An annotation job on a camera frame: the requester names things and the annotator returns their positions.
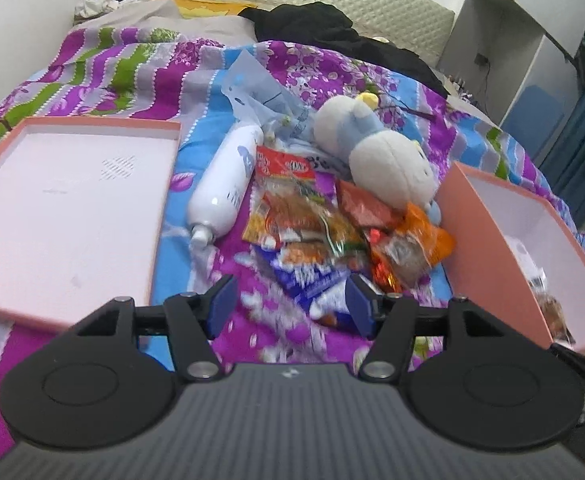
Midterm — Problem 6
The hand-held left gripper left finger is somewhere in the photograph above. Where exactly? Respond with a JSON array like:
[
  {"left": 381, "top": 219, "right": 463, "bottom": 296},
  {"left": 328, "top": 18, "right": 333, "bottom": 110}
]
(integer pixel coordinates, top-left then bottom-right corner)
[{"left": 70, "top": 275, "right": 239, "bottom": 382}]

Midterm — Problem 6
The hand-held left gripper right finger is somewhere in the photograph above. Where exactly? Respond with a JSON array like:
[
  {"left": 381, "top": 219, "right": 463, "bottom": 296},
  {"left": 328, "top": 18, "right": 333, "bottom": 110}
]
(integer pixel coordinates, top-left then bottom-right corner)
[{"left": 345, "top": 275, "right": 518, "bottom": 382}]

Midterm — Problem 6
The red foil crinkled wrapper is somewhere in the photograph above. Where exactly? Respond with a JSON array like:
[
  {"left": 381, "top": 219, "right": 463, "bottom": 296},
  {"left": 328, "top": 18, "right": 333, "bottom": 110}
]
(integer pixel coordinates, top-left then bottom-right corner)
[{"left": 367, "top": 227, "right": 404, "bottom": 293}]

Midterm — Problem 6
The clear bag brown snack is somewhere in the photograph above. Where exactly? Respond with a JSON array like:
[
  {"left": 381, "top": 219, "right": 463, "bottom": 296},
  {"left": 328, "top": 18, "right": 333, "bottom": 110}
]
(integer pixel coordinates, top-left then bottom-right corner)
[{"left": 535, "top": 290, "right": 577, "bottom": 346}]

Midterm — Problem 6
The pile of snack packets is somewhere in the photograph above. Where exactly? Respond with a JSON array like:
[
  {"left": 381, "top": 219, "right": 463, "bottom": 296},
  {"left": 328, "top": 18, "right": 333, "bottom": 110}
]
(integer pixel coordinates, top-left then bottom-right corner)
[{"left": 242, "top": 145, "right": 457, "bottom": 332}]

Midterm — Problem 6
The white labelled snack bag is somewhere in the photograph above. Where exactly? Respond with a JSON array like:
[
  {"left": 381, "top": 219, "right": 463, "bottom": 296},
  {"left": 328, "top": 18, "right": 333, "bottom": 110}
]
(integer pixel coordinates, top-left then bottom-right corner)
[{"left": 509, "top": 241, "right": 548, "bottom": 288}]

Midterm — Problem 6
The pink cardboard box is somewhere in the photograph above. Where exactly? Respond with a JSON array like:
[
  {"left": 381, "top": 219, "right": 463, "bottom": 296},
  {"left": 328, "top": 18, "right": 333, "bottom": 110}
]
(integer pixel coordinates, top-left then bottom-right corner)
[{"left": 429, "top": 160, "right": 585, "bottom": 353}]

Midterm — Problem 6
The red clear-window snack bag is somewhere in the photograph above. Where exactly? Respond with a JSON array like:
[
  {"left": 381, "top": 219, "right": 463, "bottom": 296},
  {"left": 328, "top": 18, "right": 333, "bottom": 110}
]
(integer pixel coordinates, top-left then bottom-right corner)
[{"left": 255, "top": 145, "right": 318, "bottom": 181}]

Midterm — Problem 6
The white bottle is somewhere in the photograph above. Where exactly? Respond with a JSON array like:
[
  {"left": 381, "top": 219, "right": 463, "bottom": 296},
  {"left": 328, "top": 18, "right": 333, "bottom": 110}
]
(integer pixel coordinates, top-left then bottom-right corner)
[{"left": 187, "top": 124, "right": 266, "bottom": 250}]

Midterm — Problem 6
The grey blue plush toy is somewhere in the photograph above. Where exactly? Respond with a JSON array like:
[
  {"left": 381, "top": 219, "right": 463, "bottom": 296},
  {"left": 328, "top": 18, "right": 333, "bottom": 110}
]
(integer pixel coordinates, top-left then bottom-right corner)
[{"left": 312, "top": 91, "right": 443, "bottom": 226}]

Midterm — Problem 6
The pink box lid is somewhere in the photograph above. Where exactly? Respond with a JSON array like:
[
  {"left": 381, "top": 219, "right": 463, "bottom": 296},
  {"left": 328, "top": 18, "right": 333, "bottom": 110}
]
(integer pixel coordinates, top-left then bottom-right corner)
[{"left": 0, "top": 116, "right": 182, "bottom": 333}]

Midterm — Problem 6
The blue curtain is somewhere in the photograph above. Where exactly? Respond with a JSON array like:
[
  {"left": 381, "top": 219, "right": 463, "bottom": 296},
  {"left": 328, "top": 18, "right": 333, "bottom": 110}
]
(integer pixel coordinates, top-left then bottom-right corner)
[{"left": 537, "top": 80, "right": 585, "bottom": 221}]

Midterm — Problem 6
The clear plastic bag blue print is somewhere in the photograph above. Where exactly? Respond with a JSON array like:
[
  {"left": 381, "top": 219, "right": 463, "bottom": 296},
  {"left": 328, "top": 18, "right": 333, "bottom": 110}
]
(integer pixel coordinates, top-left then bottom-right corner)
[{"left": 221, "top": 50, "right": 353, "bottom": 171}]

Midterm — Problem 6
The purple floral blanket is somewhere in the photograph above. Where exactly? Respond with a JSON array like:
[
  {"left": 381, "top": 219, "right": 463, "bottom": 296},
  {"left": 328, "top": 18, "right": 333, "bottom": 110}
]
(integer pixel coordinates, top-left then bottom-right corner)
[{"left": 0, "top": 27, "right": 585, "bottom": 461}]

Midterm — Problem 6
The blue board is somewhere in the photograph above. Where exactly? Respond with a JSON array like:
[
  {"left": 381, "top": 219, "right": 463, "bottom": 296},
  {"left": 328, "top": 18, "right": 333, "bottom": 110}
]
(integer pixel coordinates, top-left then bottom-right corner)
[{"left": 501, "top": 84, "right": 565, "bottom": 158}]

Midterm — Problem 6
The black clothing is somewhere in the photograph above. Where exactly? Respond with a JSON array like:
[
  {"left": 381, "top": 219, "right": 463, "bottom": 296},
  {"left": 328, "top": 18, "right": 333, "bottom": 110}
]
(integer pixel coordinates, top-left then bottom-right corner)
[{"left": 240, "top": 2, "right": 448, "bottom": 98}]

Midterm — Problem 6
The yellow pillow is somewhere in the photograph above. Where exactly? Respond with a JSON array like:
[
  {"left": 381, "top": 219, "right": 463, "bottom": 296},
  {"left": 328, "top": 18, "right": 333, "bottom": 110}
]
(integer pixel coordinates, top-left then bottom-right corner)
[{"left": 150, "top": 0, "right": 246, "bottom": 20}]

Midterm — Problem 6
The cream quilted headboard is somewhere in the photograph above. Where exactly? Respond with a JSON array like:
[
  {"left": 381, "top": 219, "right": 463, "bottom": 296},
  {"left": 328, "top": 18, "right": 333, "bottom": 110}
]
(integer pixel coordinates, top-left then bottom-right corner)
[{"left": 165, "top": 0, "right": 455, "bottom": 68}]

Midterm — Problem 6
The white wardrobe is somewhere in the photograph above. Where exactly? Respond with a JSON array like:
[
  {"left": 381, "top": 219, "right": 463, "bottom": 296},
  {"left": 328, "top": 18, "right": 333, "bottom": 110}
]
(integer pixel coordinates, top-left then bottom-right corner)
[{"left": 437, "top": 0, "right": 585, "bottom": 161}]

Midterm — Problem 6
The heap of dark white clothes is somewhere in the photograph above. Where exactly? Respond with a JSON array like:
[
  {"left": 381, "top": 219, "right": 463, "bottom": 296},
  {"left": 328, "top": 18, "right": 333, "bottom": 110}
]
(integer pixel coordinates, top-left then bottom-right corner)
[{"left": 75, "top": 0, "right": 138, "bottom": 23}]

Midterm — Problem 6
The black charger cable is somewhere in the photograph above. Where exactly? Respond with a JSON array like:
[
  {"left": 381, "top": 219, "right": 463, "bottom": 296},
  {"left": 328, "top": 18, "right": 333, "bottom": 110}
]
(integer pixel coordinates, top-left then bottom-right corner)
[{"left": 473, "top": 51, "right": 493, "bottom": 108}]

